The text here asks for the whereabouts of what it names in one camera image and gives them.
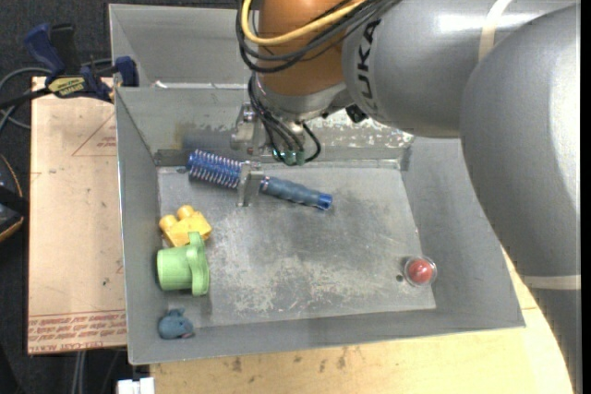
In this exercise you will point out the green plastic cup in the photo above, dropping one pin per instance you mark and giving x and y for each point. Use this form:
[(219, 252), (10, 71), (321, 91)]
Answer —
[(177, 267)]

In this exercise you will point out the red ball in clear dome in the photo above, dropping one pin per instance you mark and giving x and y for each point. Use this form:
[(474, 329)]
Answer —
[(419, 271)]

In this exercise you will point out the blue-grey toy mouse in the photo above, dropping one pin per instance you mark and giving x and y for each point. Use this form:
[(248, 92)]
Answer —
[(174, 325)]

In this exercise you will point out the blue hairbrush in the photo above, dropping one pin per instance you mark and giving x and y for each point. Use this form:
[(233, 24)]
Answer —
[(291, 193)]

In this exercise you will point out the grey metal bin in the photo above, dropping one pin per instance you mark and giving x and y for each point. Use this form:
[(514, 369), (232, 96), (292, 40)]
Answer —
[(300, 254)]

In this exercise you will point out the black cylinder on white bracket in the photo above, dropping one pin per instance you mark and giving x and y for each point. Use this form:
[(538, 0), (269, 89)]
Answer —
[(356, 113)]

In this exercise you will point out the yellow toy building block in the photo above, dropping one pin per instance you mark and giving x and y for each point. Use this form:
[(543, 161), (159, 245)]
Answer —
[(184, 226)]

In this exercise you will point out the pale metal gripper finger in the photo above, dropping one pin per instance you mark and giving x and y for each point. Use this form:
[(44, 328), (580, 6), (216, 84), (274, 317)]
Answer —
[(247, 191)]

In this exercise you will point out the brown cardboard board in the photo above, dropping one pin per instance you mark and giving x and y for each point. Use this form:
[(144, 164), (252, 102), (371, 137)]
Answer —
[(74, 207)]

